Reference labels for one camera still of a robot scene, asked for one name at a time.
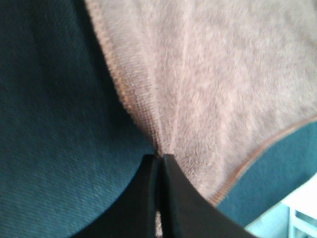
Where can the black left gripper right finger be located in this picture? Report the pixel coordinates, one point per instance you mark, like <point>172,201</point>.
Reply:
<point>185,213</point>

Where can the brown microfibre towel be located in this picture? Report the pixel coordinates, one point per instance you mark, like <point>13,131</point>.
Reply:
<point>212,82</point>

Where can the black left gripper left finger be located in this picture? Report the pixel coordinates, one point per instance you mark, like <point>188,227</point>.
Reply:
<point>133,214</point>

